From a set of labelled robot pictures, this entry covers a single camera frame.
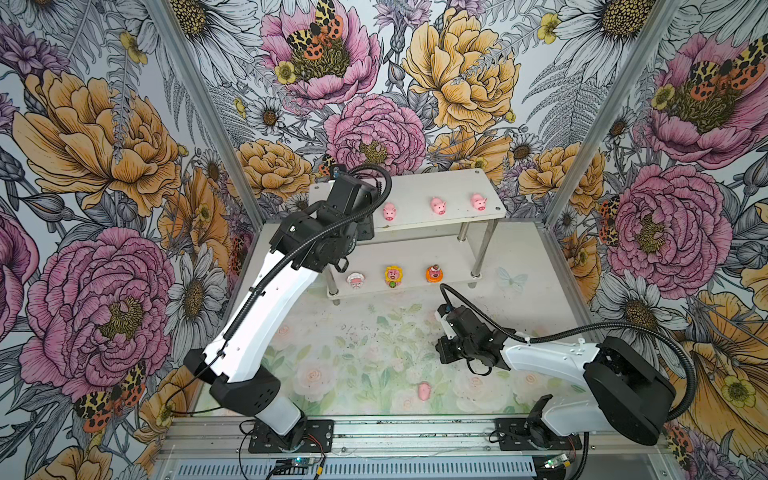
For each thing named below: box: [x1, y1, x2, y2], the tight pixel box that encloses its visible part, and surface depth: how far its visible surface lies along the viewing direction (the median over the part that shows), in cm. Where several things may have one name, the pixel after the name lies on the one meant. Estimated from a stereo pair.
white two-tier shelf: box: [308, 169, 507, 305], surface depth 88 cm
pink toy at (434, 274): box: [426, 264, 444, 283], surface depth 96 cm
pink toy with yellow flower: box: [384, 265, 404, 289], surface depth 96 cm
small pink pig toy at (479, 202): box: [471, 194, 488, 211], surface depth 78 cm
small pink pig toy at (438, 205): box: [431, 196, 446, 215], surface depth 76 cm
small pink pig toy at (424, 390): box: [418, 382, 431, 401], surface depth 81 cm
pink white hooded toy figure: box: [346, 272, 366, 289], surface depth 93 cm
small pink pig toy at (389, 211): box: [383, 202, 397, 222], surface depth 75 cm
